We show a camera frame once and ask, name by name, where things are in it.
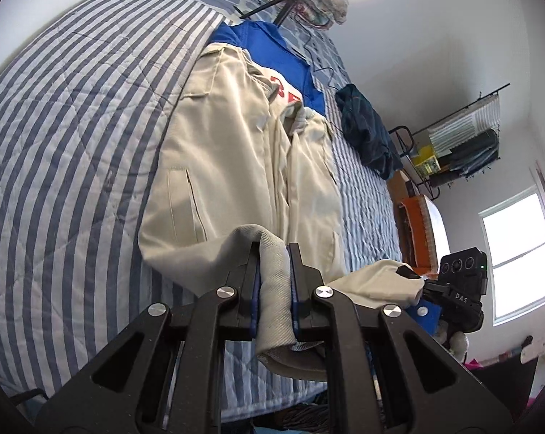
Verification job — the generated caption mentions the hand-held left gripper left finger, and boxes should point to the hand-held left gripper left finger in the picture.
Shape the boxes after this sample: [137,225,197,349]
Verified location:
[35,241,261,434]

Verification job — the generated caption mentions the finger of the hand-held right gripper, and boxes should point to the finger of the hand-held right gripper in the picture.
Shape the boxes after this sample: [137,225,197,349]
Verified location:
[396,266,443,302]

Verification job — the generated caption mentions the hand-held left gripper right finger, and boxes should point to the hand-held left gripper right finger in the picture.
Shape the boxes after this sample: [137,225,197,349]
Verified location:
[287,243,514,434]

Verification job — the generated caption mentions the cream jacket with blue trim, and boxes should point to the cream jacket with blue trim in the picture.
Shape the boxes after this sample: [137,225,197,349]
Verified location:
[138,20,442,383]

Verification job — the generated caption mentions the dark hanging clothes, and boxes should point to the dark hanging clothes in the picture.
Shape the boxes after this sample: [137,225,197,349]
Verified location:
[449,130,500,179]

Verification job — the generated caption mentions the black metal clothes rack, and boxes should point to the black metal clothes rack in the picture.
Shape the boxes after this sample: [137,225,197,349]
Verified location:
[387,82,512,200]

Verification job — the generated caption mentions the person's right hand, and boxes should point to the person's right hand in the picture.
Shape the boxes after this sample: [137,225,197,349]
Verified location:
[435,322,469,357]

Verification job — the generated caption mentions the window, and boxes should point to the window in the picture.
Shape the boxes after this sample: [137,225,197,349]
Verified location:
[478,184,545,326]

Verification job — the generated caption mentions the orange wooden bedside furniture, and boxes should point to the orange wooden bedside furniture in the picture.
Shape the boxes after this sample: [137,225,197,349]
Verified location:
[398,195,451,278]

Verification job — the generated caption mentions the black bag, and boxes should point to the black bag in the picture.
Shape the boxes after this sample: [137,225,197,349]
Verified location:
[462,335,545,421]

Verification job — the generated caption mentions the dark striped cloth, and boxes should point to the dark striped cloth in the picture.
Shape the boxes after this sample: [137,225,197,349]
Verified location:
[250,404,332,434]

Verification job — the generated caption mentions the yellow packet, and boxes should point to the yellow packet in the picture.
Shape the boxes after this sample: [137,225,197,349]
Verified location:
[410,145,439,178]

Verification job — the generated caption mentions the white striped hanging cloth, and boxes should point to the white striped hanging cloth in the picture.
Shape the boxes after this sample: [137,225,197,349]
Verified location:
[427,95,501,150]

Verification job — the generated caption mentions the dark teal garment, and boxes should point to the dark teal garment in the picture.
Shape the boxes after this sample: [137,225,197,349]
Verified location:
[335,84,405,180]

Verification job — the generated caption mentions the blue white striped bed blanket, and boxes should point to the blue white striped bed blanket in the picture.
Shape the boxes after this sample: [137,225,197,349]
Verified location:
[0,0,404,421]

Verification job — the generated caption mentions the black power cable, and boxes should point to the black power cable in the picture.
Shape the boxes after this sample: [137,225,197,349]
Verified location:
[300,27,352,136]

